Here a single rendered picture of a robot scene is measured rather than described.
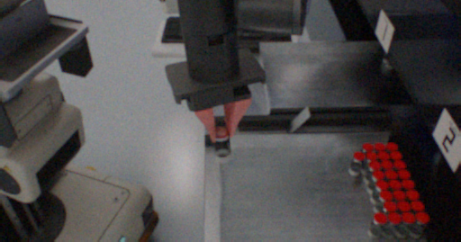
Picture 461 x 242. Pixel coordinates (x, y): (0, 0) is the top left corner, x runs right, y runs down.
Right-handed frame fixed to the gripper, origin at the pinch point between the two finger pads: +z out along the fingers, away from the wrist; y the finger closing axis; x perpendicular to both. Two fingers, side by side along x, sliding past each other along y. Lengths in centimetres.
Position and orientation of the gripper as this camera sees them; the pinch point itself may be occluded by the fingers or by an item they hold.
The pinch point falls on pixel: (221, 131)
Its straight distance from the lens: 53.3
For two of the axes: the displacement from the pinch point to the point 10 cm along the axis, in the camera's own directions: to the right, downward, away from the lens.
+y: 9.5, -2.3, 1.8
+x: -2.9, -5.7, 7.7
